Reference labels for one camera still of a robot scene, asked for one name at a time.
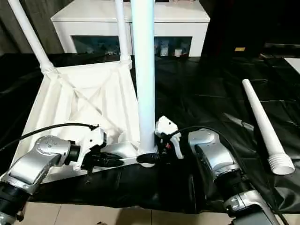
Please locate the white plastic table leg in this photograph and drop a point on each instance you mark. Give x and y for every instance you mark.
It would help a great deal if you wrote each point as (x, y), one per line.
(28, 35)
(145, 58)
(262, 117)
(123, 30)

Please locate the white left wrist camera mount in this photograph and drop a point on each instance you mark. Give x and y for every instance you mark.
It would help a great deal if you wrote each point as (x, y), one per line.
(92, 138)

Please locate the grey curtain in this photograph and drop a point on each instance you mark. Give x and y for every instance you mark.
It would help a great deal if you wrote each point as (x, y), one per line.
(23, 30)

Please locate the white flat board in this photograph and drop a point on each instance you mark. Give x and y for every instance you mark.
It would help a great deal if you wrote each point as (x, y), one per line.
(294, 65)

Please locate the small yellow tag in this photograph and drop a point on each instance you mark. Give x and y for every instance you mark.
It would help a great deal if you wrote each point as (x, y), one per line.
(240, 49)

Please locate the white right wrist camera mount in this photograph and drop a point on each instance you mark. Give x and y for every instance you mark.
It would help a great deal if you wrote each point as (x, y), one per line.
(168, 127)

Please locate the dark low shelf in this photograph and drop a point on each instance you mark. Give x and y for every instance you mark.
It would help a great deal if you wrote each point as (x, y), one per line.
(283, 48)

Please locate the white plastic table top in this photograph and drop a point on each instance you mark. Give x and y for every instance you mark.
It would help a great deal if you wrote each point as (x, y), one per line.
(70, 98)

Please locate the white cabinet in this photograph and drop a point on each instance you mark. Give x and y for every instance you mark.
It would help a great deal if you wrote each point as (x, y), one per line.
(93, 21)

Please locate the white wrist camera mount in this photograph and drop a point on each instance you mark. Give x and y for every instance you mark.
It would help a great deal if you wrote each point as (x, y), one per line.
(92, 138)
(168, 127)

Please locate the black mat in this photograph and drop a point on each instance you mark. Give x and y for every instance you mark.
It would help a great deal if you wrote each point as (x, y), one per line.
(211, 93)

